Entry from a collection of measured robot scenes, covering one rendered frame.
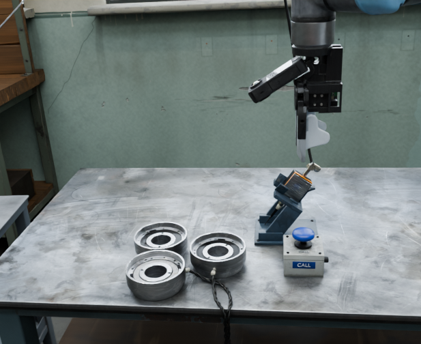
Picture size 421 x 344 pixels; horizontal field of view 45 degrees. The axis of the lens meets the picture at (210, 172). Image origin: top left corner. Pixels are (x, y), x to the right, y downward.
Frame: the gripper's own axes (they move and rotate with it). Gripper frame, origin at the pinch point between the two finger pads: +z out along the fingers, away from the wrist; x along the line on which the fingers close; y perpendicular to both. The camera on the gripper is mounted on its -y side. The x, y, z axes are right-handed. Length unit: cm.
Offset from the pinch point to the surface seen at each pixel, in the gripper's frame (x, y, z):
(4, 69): 138, -133, 10
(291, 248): -13.4, -1.7, 13.6
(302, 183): -1.3, 0.8, 6.3
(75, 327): -2, -51, 43
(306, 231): -12.4, 0.8, 10.7
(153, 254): -14.4, -27.1, 14.5
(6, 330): -22, -55, 26
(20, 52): 138, -124, 2
